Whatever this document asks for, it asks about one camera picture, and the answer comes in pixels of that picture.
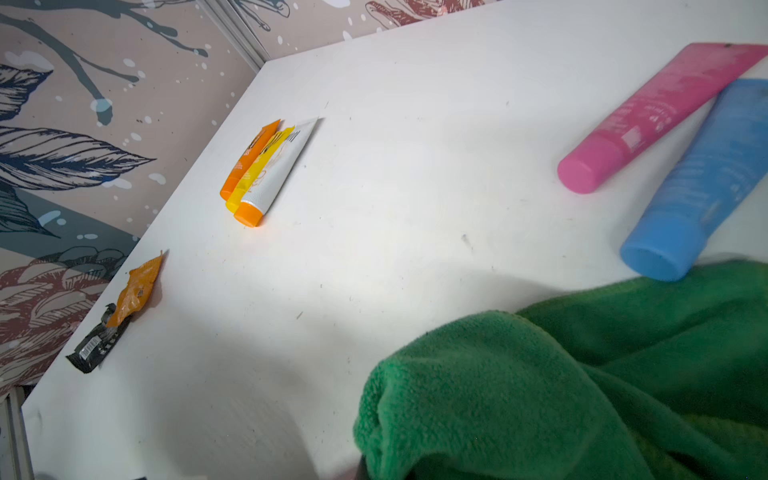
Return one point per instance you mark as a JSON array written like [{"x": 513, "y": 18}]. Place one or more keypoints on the light pink toothpaste tube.
[{"x": 698, "y": 73}]

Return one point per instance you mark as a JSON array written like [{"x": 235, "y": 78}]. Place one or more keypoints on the orange snack wrapper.
[{"x": 96, "y": 346}]

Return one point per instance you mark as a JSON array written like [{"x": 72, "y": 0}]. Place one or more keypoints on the white orange-capped toothpaste tube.
[{"x": 263, "y": 191}]

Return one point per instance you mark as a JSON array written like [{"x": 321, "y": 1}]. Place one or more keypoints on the light blue toothpaste tube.
[{"x": 721, "y": 167}]

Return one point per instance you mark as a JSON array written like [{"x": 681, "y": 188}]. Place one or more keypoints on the yellow toothpaste tube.
[{"x": 250, "y": 176}]

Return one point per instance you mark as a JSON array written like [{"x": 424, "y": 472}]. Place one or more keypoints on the green microfibre cloth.
[{"x": 635, "y": 380}]

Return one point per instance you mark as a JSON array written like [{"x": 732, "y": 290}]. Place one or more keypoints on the orange toothpaste tube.
[{"x": 248, "y": 157}]

